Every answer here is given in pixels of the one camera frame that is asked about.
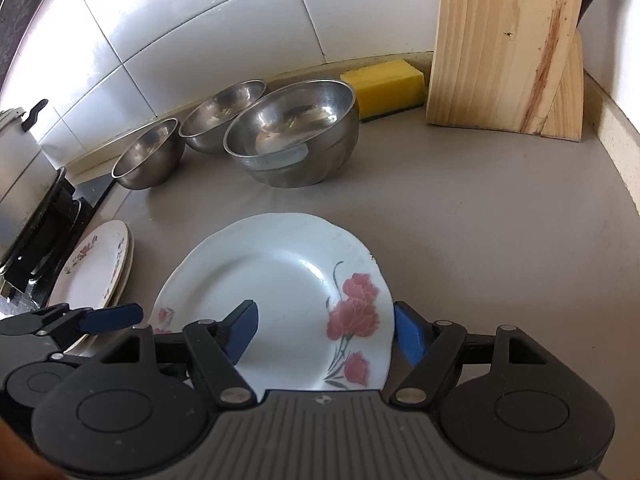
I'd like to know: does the person's left forearm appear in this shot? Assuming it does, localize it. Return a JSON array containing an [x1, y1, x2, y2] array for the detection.
[[0, 417, 63, 480]]

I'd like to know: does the small wooden cutting board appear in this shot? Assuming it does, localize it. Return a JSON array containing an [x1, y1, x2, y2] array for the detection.
[[540, 30, 586, 141]]

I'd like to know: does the dark speckled panel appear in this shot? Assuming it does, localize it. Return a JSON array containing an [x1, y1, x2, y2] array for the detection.
[[0, 0, 83, 86]]

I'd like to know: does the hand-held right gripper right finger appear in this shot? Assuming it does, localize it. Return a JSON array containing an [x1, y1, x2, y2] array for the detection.
[[391, 301, 548, 407]]

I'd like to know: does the grey counter mat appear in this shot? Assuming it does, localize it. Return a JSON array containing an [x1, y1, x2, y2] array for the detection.
[[97, 72, 626, 396]]

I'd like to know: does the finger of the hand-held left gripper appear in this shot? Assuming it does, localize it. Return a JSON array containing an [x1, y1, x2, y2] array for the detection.
[[0, 303, 144, 356]]

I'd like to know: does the black glass gas stove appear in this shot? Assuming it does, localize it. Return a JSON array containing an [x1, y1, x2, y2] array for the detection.
[[0, 172, 121, 316]]

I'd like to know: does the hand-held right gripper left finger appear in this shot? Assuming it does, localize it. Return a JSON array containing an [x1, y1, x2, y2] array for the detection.
[[100, 300, 261, 407]]

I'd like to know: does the small steel bowl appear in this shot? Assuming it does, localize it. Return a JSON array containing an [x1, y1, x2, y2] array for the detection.
[[111, 118, 187, 191]]

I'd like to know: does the medium steel bowl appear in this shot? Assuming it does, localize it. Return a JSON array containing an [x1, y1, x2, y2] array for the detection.
[[178, 79, 268, 155]]

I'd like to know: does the large steel bowl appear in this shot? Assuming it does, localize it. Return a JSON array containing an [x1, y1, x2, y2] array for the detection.
[[222, 80, 361, 188]]

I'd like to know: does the silver cooking pot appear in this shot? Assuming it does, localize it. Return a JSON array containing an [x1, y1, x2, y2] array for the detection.
[[0, 122, 68, 267]]

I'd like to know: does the large wooden cutting board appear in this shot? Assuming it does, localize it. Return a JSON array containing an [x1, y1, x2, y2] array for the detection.
[[425, 0, 588, 136]]

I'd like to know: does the cream floral plate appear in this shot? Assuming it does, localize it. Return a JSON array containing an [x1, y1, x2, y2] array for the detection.
[[47, 219, 131, 356]]

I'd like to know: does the white plate with red flowers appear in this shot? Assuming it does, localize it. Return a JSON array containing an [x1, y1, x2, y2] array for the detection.
[[149, 212, 396, 393]]

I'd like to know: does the yellow sponge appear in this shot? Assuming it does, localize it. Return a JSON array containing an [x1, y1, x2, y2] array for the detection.
[[340, 59, 426, 123]]

